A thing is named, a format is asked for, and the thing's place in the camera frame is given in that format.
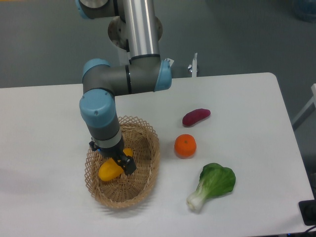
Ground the green bok choy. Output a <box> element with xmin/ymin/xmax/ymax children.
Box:
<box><xmin>186</xmin><ymin>163</ymin><xmax>236</xmax><ymax>212</ymax></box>

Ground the black device at table edge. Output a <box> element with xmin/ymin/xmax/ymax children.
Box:
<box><xmin>298</xmin><ymin>199</ymin><xmax>316</xmax><ymax>226</ymax></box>

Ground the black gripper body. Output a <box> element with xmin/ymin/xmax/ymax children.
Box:
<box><xmin>89</xmin><ymin>138</ymin><xmax>124</xmax><ymax>163</ymax></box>

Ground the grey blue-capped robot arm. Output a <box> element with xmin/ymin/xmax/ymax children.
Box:
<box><xmin>76</xmin><ymin>0</ymin><xmax>172</xmax><ymax>175</ymax></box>

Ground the yellow mango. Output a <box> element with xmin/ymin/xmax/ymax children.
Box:
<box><xmin>98</xmin><ymin>148</ymin><xmax>133</xmax><ymax>181</ymax></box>

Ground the orange tangerine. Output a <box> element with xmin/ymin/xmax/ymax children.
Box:
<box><xmin>174</xmin><ymin>134</ymin><xmax>197</xmax><ymax>159</ymax></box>

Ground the woven wicker basket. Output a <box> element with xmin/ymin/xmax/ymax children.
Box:
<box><xmin>84</xmin><ymin>116</ymin><xmax>160</xmax><ymax>209</ymax></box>

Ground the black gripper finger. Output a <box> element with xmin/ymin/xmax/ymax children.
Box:
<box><xmin>115</xmin><ymin>154</ymin><xmax>137</xmax><ymax>175</ymax></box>

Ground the white frame at right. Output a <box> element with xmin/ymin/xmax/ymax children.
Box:
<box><xmin>291</xmin><ymin>83</ymin><xmax>316</xmax><ymax>131</ymax></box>

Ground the purple sweet potato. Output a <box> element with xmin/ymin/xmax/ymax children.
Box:
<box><xmin>182</xmin><ymin>108</ymin><xmax>211</xmax><ymax>127</ymax></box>

